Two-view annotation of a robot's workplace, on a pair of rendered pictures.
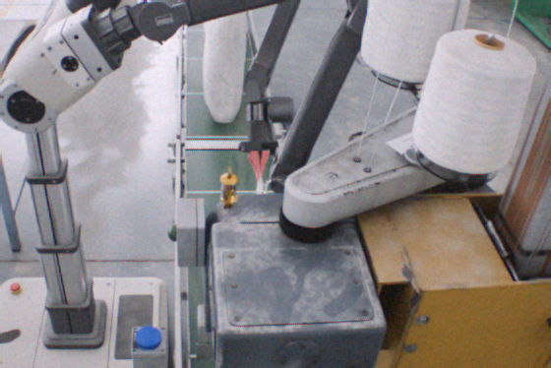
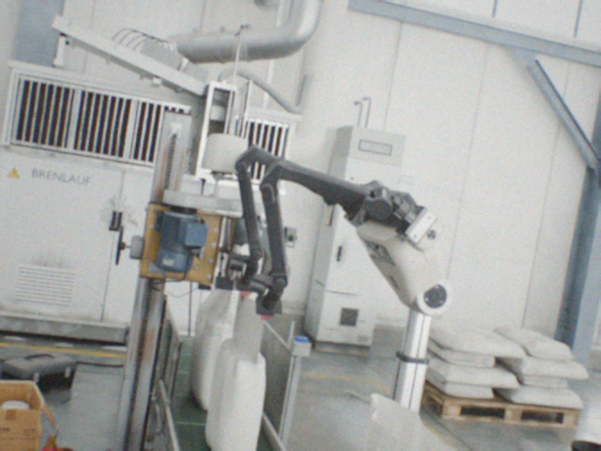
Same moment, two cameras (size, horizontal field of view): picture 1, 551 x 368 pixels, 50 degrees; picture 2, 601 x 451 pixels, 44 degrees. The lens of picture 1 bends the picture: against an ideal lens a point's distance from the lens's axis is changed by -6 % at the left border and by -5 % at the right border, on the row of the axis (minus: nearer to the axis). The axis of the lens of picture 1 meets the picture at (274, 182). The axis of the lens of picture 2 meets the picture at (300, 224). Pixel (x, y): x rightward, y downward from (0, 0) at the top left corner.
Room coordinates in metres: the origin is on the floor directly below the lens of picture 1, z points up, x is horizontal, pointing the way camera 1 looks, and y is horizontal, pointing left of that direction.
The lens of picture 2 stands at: (4.20, -0.11, 1.53)
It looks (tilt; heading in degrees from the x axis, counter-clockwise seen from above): 3 degrees down; 175
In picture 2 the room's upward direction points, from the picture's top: 9 degrees clockwise
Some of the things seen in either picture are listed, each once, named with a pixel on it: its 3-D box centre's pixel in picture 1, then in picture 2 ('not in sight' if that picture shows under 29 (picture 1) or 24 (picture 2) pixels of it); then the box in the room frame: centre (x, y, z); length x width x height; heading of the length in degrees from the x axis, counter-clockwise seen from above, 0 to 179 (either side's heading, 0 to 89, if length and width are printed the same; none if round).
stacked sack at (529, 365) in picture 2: not in sight; (539, 363); (-1.52, 2.43, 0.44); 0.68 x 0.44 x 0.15; 100
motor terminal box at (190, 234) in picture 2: not in sight; (192, 236); (1.10, -0.29, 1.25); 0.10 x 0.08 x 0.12; 125
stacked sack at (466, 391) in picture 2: not in sight; (451, 378); (-1.57, 1.75, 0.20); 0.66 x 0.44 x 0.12; 10
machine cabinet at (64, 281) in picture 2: not in sight; (139, 215); (-2.33, -0.97, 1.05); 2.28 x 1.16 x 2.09; 100
